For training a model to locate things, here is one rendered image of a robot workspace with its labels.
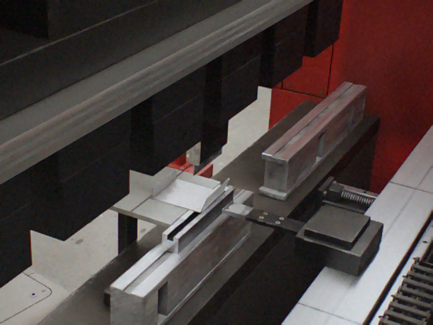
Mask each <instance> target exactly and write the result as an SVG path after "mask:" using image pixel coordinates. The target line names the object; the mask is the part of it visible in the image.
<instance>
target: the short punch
mask: <svg viewBox="0 0 433 325"><path fill-rule="evenodd" d="M228 128H229V121H228V122H226V123H225V124H223V125H222V126H220V127H216V126H212V125H209V124H204V123H202V137H201V141H200V142H199V143H197V144H196V145H194V146H193V147H192V148H190V149H189V163H190V164H193V176H195V175H196V174H197V173H198V172H199V171H200V170H202V169H203V168H205V167H206V166H207V165H208V164H209V163H211V162H212V161H214V160H215V159H216V158H217V157H218V156H219V155H221V154H222V149H223V146H224V145H226V144H227V140H228Z"/></svg>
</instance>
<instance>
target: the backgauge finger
mask: <svg viewBox="0 0 433 325"><path fill-rule="evenodd" d="M222 213H223V214H226V215H230V216H232V217H236V218H239V219H242V220H247V221H249V222H253V223H256V224H260V225H262V226H267V227H270V228H273V229H276V230H278V231H281V232H285V233H288V234H291V235H295V238H294V250H293V256H295V257H298V258H301V259H305V260H308V261H311V262H315V263H318V264H320V265H322V266H326V267H329V268H332V269H335V270H339V271H343V272H345V273H349V274H351V275H356V276H358V275H359V274H360V272H361V270H362V269H363V268H364V266H365V265H366V263H367V262H368V260H369V258H370V257H371V256H372V254H373V253H374V252H375V251H376V249H377V247H378V246H379V245H380V243H381V238H382V233H383V226H384V225H383V223H382V222H379V221H375V220H371V219H370V216H367V215H363V214H360V213H356V212H352V211H349V210H344V209H343V208H339V207H336V206H332V205H330V204H325V206H320V208H319V209H318V211H317V212H316V213H315V214H314V215H313V216H312V217H311V219H310V220H309V221H308V222H307V223H305V222H300V221H296V220H294V219H290V218H287V217H282V216H279V215H276V214H273V213H269V212H267V211H265V210H260V209H258V208H254V207H251V206H247V205H244V204H240V203H237V202H233V201H231V202H230V203H229V204H228V205H226V206H225V207H224V208H223V209H222Z"/></svg>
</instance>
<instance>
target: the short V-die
mask: <svg viewBox="0 0 433 325"><path fill-rule="evenodd" d="M233 194H234V188H229V189H228V190H226V191H225V190H224V192H223V193H222V194H221V195H220V196H219V197H217V198H216V199H215V200H214V201H213V202H212V203H211V204H210V205H209V206H208V207H207V208H206V209H205V210H204V211H203V212H202V213H197V212H195V211H193V213H192V214H190V215H189V216H188V217H187V218H185V219H183V218H180V219H179V220H178V221H177V222H175V223H174V224H173V225H172V226H170V227H169V228H168V229H167V230H166V231H165V232H164V233H163V234H162V249H164V250H166V251H169V252H171V253H175V254H179V253H180V252H181V251H182V250H183V249H184V248H185V247H186V246H187V245H188V244H189V243H190V242H192V241H193V240H194V239H195V238H196V237H197V236H198V235H200V234H201V233H202V232H203V231H204V230H205V229H206V228H207V227H208V226H209V225H210V224H211V223H212V222H213V221H214V220H215V219H217V218H218V217H219V216H220V215H221V214H222V209H223V208H224V207H225V206H226V205H228V204H229V203H230V202H231V201H233Z"/></svg>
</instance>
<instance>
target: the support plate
mask: <svg viewBox="0 0 433 325"><path fill-rule="evenodd" d="M173 170H175V169H174V168H171V167H168V166H167V167H165V168H163V169H162V170H161V171H159V173H157V174H156V175H154V176H153V177H152V176H149V175H145V174H143V173H138V172H134V171H133V170H130V194H129V195H127V196H126V197H125V198H123V199H122V200H121V201H119V202H117V203H116V204H114V205H113V206H112V207H111V208H109V210H111V211H114V212H117V213H121V214H124V215H127V216H130V217H134V218H136V219H140V220H143V221H146V222H150V223H153V224H156V225H159V226H163V227H165V228H169V227H170V226H172V225H173V224H174V223H175V222H177V221H178V220H179V219H180V218H181V217H182V216H183V215H185V214H186V213H187V212H188V210H189V209H186V208H182V207H179V206H175V205H172V204H168V203H165V202H162V201H157V200H155V199H148V200H147V201H146V202H144V203H143V204H141V205H140V206H138V207H137V208H136V209H134V211H133V212H130V211H131V210H132V209H133V208H134V207H136V206H137V205H138V204H140V203H141V202H143V201H144V200H146V199H147V198H148V197H149V196H150V195H152V187H154V185H156V184H157V183H158V182H160V181H161V180H163V179H164V178H165V177H167V176H168V175H169V174H170V173H172V172H173ZM176 179H178V180H181V181H186V182H190V183H193V184H197V185H200V186H205V187H207V188H211V189H214V188H215V187H217V186H218V185H220V182H218V181H215V180H212V179H208V178H205V177H201V176H197V175H195V176H193V174H191V173H187V172H184V173H182V174H181V175H179V176H178V177H177V178H176Z"/></svg>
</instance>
